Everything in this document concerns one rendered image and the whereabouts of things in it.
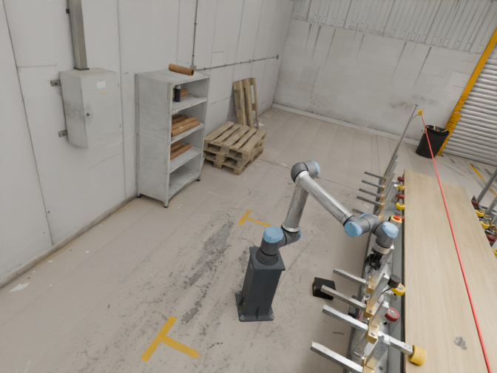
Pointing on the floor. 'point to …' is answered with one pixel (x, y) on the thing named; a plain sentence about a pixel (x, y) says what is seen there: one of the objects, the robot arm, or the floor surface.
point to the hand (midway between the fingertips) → (368, 271)
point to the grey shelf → (154, 81)
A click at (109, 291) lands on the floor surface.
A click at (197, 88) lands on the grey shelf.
